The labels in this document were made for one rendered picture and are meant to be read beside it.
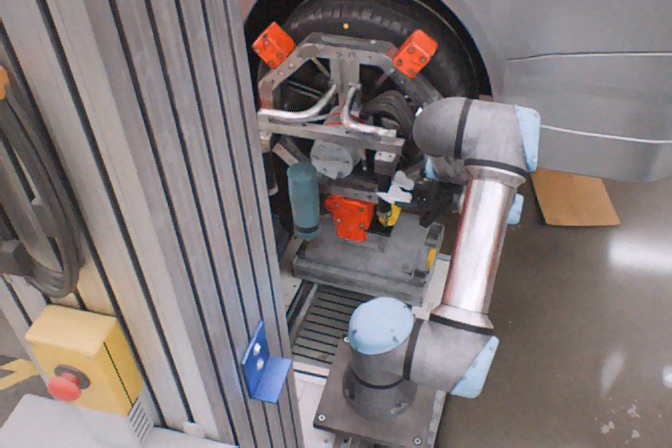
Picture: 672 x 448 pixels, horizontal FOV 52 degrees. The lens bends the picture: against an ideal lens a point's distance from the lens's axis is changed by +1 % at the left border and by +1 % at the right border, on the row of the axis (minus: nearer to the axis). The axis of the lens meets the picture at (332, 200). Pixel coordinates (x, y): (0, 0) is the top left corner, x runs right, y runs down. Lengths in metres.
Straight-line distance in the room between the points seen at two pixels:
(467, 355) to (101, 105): 0.85
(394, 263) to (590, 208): 1.01
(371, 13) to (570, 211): 1.50
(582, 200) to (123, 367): 2.54
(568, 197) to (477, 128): 1.88
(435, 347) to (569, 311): 1.50
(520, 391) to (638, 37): 1.22
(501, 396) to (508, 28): 1.22
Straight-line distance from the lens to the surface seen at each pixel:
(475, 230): 1.26
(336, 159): 1.89
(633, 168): 2.05
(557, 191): 3.15
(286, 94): 2.15
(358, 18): 1.90
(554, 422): 2.42
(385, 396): 1.36
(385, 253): 2.49
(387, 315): 1.27
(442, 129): 1.28
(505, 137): 1.27
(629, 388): 2.56
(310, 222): 2.14
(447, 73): 1.91
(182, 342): 0.78
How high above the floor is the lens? 2.05
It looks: 43 degrees down
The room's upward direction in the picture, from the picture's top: 3 degrees counter-clockwise
